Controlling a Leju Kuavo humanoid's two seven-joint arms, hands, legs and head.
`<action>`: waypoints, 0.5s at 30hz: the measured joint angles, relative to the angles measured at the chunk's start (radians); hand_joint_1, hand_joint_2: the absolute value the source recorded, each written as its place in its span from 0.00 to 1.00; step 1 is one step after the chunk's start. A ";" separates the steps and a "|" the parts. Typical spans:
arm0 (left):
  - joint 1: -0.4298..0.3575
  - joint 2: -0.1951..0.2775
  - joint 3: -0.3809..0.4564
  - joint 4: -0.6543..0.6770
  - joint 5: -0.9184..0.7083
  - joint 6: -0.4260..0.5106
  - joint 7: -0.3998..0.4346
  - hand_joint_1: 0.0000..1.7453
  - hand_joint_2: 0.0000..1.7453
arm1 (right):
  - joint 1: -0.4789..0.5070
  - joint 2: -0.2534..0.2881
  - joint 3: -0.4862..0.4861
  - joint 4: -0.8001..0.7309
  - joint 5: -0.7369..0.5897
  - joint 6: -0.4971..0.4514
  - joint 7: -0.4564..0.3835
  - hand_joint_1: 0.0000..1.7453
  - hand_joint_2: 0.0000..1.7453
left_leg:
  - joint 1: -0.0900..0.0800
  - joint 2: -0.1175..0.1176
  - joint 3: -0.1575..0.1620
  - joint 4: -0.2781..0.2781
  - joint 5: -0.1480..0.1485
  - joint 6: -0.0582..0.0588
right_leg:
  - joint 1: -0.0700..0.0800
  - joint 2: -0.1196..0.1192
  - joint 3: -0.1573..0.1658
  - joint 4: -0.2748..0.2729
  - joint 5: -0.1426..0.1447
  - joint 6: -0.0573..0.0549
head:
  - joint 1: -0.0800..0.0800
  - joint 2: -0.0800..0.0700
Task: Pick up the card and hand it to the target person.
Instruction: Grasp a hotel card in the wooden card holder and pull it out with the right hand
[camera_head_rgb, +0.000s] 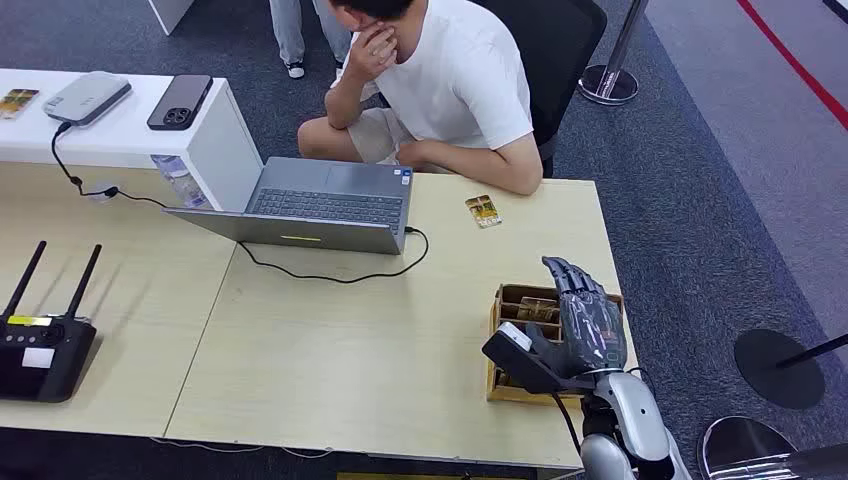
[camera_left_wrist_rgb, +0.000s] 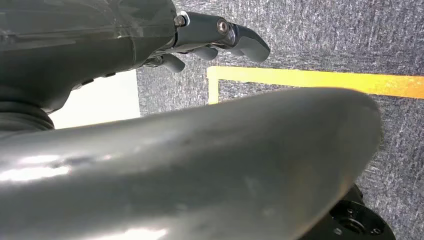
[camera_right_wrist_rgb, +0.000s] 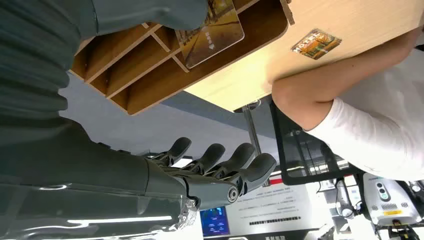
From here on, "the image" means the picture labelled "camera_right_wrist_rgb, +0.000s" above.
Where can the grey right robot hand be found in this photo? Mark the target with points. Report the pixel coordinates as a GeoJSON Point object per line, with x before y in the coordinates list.
{"type": "Point", "coordinates": [82, 172]}

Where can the wooden card holder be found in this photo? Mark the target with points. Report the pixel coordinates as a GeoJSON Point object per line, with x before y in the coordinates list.
{"type": "Point", "coordinates": [142, 86]}

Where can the person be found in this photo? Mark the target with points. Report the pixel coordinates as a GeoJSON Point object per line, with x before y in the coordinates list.
{"type": "Point", "coordinates": [381, 132]}

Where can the blue display screen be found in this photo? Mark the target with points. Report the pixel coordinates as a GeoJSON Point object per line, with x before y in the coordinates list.
{"type": "Point", "coordinates": [214, 222]}

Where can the white sign board with text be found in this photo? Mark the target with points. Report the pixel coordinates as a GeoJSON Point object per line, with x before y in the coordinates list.
{"type": "Point", "coordinates": [271, 205]}

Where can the black office chair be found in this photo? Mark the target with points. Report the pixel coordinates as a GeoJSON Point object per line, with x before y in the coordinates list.
{"type": "Point", "coordinates": [281, 149]}

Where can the white machine with buttons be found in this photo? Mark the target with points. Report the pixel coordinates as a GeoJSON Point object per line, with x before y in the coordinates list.
{"type": "Point", "coordinates": [391, 205]}

